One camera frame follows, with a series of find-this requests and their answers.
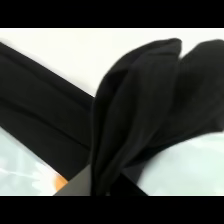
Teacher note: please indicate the black T-shirt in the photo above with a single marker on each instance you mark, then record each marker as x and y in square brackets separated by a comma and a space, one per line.
[140, 110]

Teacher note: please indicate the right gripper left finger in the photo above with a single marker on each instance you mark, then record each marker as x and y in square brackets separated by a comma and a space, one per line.
[78, 186]

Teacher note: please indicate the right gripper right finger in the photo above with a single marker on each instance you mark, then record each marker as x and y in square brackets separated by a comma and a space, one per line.
[128, 188]

